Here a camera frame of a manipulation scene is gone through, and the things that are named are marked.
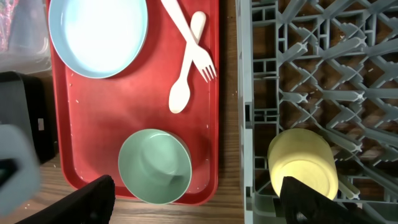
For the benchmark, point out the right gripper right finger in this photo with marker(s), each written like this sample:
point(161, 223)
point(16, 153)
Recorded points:
point(302, 204)

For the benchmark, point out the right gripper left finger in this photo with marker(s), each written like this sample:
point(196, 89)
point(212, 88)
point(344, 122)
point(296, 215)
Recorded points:
point(91, 204)

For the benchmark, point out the yellow plastic cup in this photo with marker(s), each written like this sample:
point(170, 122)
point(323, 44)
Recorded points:
point(306, 156)

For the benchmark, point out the mint green bowl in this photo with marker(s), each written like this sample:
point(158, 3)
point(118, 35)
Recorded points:
point(155, 166)

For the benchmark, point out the blue bowl with food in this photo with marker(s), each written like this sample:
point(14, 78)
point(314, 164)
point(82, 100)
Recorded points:
point(20, 173)

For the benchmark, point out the black waste tray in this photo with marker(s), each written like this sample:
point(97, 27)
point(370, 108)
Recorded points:
point(23, 104)

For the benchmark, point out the grey dishwasher rack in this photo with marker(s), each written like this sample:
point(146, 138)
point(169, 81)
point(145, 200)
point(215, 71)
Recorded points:
point(326, 66)

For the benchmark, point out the red plastic tray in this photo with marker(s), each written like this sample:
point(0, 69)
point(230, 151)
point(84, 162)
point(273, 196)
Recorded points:
point(95, 116)

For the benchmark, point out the white plastic spoon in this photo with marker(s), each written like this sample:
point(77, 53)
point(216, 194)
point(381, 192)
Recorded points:
point(180, 91)

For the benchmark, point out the light blue plate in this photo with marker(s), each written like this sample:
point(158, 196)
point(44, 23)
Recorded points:
point(98, 38)

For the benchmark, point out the white plastic fork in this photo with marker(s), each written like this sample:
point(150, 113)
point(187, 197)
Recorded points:
point(200, 56)

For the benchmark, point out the clear plastic bin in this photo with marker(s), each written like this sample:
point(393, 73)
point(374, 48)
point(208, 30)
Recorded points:
point(28, 51)

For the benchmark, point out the red snack wrapper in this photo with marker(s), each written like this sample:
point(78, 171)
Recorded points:
point(8, 8)

